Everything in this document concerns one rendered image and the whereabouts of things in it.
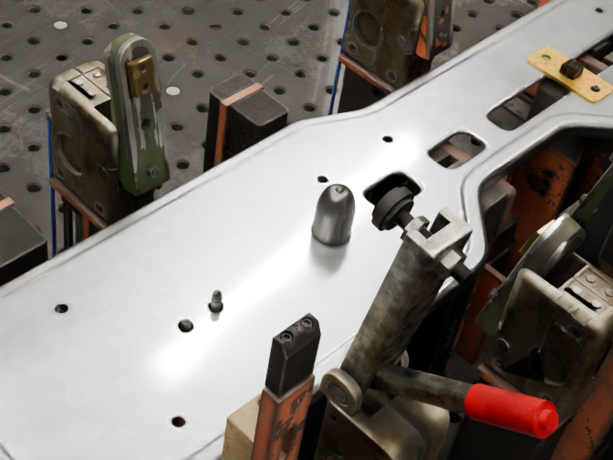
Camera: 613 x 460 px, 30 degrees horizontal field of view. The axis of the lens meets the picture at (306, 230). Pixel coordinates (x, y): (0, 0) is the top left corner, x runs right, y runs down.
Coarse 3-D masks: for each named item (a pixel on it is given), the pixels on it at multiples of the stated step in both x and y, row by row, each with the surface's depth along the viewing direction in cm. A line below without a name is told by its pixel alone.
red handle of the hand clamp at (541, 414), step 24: (384, 384) 73; (408, 384) 71; (432, 384) 70; (456, 384) 69; (480, 384) 68; (456, 408) 69; (480, 408) 67; (504, 408) 65; (528, 408) 64; (552, 408) 65; (528, 432) 64
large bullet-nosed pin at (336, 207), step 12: (324, 192) 90; (336, 192) 89; (348, 192) 89; (324, 204) 89; (336, 204) 89; (348, 204) 89; (324, 216) 90; (336, 216) 89; (348, 216) 90; (312, 228) 92; (324, 228) 91; (336, 228) 90; (348, 228) 91; (324, 240) 91; (336, 240) 91
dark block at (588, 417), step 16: (608, 240) 84; (608, 256) 85; (608, 272) 86; (608, 368) 91; (608, 384) 92; (592, 400) 94; (608, 400) 92; (576, 416) 96; (592, 416) 95; (608, 416) 93; (576, 432) 97; (592, 432) 96; (608, 432) 96; (560, 448) 100; (576, 448) 98; (592, 448) 97
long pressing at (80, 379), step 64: (576, 0) 121; (448, 64) 111; (512, 64) 112; (320, 128) 102; (384, 128) 103; (448, 128) 104; (576, 128) 106; (192, 192) 94; (256, 192) 95; (320, 192) 96; (448, 192) 98; (64, 256) 88; (128, 256) 88; (192, 256) 89; (256, 256) 90; (320, 256) 91; (384, 256) 91; (0, 320) 82; (64, 320) 83; (128, 320) 84; (192, 320) 84; (256, 320) 85; (320, 320) 86; (0, 384) 78; (64, 384) 79; (128, 384) 80; (192, 384) 80; (256, 384) 81; (0, 448) 75; (64, 448) 76; (128, 448) 76; (192, 448) 77
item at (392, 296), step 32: (384, 224) 65; (416, 224) 64; (448, 224) 64; (416, 256) 63; (448, 256) 63; (384, 288) 67; (416, 288) 64; (384, 320) 68; (416, 320) 70; (352, 352) 72; (384, 352) 70
